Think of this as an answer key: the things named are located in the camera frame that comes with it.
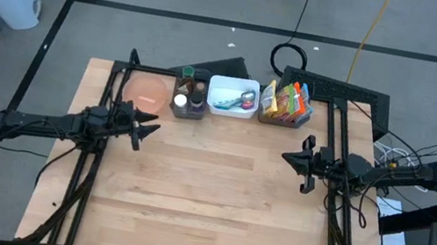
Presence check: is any lime chili shrimp ramen packet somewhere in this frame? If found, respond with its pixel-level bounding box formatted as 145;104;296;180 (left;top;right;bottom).
270;83;300;124

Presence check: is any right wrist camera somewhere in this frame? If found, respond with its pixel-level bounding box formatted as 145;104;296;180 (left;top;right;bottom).
298;171;318;196

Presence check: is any pink bowl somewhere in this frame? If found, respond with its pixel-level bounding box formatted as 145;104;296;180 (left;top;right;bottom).
118;70;172;117

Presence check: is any teal plastic spoon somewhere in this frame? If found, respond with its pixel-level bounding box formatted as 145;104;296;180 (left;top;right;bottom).
212;93;250;115

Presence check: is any white plastic bin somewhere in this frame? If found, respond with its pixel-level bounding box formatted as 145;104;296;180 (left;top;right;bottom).
204;72;263;121

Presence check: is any silver metal spoon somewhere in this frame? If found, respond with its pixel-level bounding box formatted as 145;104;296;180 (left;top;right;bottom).
225;87;256;112

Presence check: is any coiled black cable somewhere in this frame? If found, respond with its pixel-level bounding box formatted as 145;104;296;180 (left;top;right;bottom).
267;0;319;83

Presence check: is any white paper sheet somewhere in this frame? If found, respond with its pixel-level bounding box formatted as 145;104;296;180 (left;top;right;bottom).
367;195;415;245

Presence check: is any yellow ramen packet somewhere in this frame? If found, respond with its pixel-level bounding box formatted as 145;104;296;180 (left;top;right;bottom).
257;77;283;119

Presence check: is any black table frame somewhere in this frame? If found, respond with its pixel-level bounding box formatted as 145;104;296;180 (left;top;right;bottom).
18;34;418;245

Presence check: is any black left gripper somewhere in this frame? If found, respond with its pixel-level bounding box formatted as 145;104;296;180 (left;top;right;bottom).
107;98;165;144

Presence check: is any yellow cable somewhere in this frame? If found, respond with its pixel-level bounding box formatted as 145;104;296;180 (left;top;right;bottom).
345;0;394;89

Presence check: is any white cable bundle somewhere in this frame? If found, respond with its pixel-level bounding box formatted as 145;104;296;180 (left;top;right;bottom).
367;141;436;194

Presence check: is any black desk leg bar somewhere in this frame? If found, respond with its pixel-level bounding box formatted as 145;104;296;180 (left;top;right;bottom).
377;191;437;244

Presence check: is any grey plastic bin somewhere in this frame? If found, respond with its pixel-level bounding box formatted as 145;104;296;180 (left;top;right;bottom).
254;83;317;133
168;71;212;123

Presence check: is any orange ramen packet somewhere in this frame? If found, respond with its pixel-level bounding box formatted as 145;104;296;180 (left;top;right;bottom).
285;81;311;124

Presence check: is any green lid spice jar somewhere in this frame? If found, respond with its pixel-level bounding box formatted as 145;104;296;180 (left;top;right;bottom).
180;64;197;83

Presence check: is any garlic powder jar black lid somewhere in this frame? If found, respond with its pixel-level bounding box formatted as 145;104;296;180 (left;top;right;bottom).
188;91;207;115

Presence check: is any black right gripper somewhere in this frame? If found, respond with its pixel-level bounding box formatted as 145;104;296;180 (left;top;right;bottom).
279;130;352;184

